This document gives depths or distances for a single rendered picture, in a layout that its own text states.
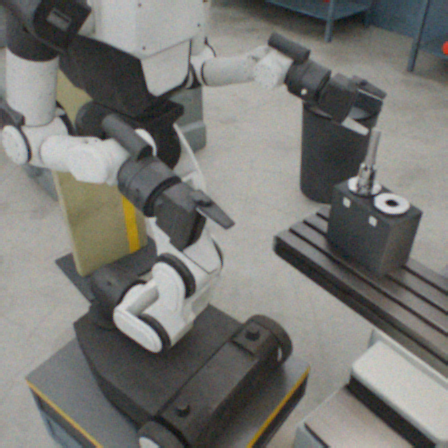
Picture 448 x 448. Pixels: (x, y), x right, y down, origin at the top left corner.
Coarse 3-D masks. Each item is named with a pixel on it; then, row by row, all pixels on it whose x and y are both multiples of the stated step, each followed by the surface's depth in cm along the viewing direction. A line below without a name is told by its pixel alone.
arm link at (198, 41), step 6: (210, 0) 123; (204, 6) 122; (210, 6) 125; (204, 12) 124; (204, 24) 127; (198, 30) 127; (204, 30) 129; (198, 36) 128; (204, 36) 131; (192, 42) 129; (198, 42) 130; (204, 42) 133; (192, 48) 130; (198, 48) 132; (210, 48) 136; (192, 54) 132; (216, 54) 138; (192, 78) 132
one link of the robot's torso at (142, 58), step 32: (96, 0) 92; (128, 0) 92; (160, 0) 97; (192, 0) 104; (96, 32) 95; (128, 32) 95; (160, 32) 100; (192, 32) 108; (64, 64) 114; (96, 64) 104; (128, 64) 101; (160, 64) 105; (96, 96) 113; (128, 96) 106; (160, 96) 110
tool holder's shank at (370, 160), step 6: (372, 132) 133; (378, 132) 132; (372, 138) 134; (378, 138) 134; (372, 144) 135; (378, 144) 135; (372, 150) 136; (366, 156) 138; (372, 156) 137; (366, 162) 139; (372, 162) 138
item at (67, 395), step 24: (48, 360) 191; (72, 360) 191; (288, 360) 191; (48, 384) 183; (72, 384) 183; (96, 384) 183; (264, 384) 183; (288, 384) 183; (48, 408) 191; (72, 408) 176; (96, 408) 176; (240, 408) 176; (264, 408) 176; (288, 408) 193; (48, 432) 208; (72, 432) 186; (96, 432) 169; (120, 432) 169; (240, 432) 169; (264, 432) 180
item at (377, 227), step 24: (336, 192) 147; (360, 192) 142; (384, 192) 144; (336, 216) 150; (360, 216) 141; (384, 216) 136; (408, 216) 136; (336, 240) 155; (360, 240) 145; (384, 240) 137; (408, 240) 142; (384, 264) 142
